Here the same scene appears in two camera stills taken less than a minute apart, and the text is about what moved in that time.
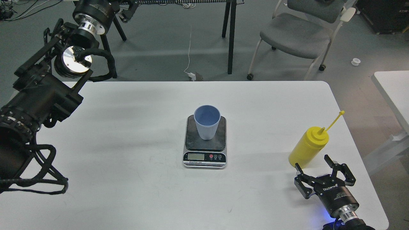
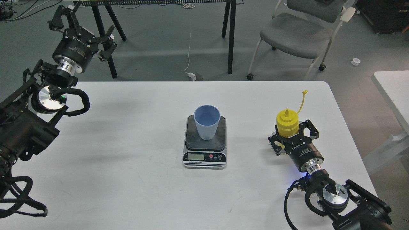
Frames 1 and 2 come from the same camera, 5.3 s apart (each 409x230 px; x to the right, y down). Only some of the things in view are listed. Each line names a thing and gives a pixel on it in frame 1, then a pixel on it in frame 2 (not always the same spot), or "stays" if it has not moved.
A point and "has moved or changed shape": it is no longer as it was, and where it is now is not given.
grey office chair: x=305 y=28 stays
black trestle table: x=229 y=14 stays
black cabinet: x=386 y=17 stays
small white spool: x=355 y=61 stays
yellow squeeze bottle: x=310 y=145 has moved or changed shape
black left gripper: x=97 y=15 → x=74 y=53
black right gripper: x=334 y=195 → x=306 y=155
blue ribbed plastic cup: x=207 y=117 stays
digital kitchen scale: x=199 y=153 stays
